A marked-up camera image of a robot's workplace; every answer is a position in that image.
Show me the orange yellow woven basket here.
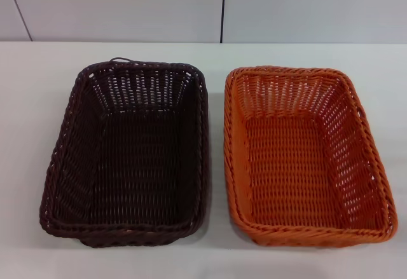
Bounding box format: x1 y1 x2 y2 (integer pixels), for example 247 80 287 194
223 65 399 243

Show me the dark brown woven basket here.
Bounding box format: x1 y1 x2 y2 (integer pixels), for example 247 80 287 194
38 57 210 248

